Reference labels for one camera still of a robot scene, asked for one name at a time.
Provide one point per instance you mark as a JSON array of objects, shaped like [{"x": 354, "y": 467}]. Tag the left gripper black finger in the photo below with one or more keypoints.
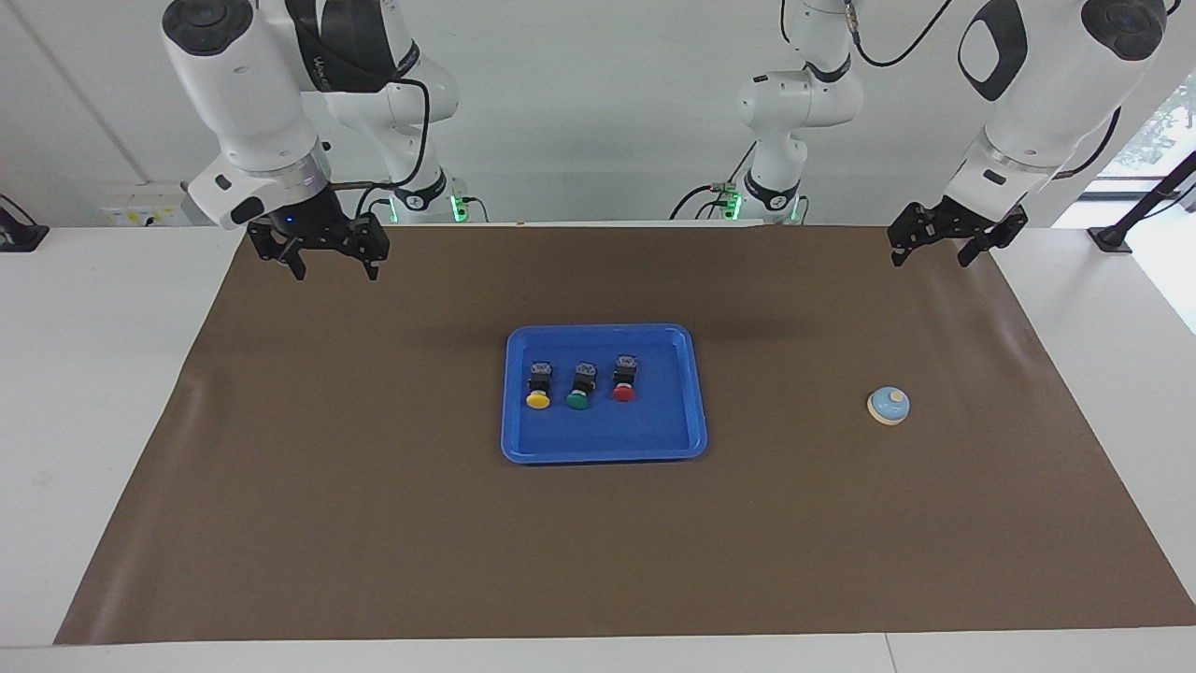
[
  {"x": 901, "y": 254},
  {"x": 971, "y": 252}
]

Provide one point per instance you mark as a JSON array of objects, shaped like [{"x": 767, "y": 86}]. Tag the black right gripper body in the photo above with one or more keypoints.
[{"x": 318, "y": 229}]

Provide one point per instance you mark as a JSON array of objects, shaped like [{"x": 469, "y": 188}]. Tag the red push button switch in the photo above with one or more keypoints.
[{"x": 623, "y": 393}]

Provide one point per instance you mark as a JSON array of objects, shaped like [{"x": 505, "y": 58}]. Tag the window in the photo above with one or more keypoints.
[{"x": 1168, "y": 131}]

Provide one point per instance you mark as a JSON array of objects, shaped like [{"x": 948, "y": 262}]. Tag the yellow push button switch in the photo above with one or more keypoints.
[{"x": 538, "y": 399}]

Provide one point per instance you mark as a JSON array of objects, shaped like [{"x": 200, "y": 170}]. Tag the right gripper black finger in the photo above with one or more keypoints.
[
  {"x": 296, "y": 264},
  {"x": 372, "y": 262}
]

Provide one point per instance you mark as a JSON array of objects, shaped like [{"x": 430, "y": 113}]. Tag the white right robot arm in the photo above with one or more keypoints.
[{"x": 243, "y": 93}]

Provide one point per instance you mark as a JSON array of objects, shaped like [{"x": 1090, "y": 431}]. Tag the light blue service bell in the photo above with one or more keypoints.
[{"x": 888, "y": 407}]

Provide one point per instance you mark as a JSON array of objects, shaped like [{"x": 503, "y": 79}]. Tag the black table clamp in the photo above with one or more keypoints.
[{"x": 19, "y": 236}]

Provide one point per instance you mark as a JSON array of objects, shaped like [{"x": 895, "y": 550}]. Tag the brown table mat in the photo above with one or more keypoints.
[{"x": 374, "y": 542}]

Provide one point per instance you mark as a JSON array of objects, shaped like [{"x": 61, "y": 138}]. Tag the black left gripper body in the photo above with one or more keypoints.
[{"x": 948, "y": 224}]

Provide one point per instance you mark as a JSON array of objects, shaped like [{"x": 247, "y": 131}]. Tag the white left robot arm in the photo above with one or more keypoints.
[{"x": 1056, "y": 84}]

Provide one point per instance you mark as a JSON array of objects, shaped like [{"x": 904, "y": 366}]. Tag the green push button switch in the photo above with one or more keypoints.
[{"x": 577, "y": 401}]

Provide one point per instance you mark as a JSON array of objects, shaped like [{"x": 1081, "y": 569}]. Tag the black angled stand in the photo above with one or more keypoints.
[{"x": 1112, "y": 238}]

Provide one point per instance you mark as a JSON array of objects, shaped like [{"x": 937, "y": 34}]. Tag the blue plastic tray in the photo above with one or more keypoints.
[{"x": 645, "y": 430}]

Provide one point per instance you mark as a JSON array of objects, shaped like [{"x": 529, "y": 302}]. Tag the white wall socket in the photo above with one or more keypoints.
[{"x": 140, "y": 215}]

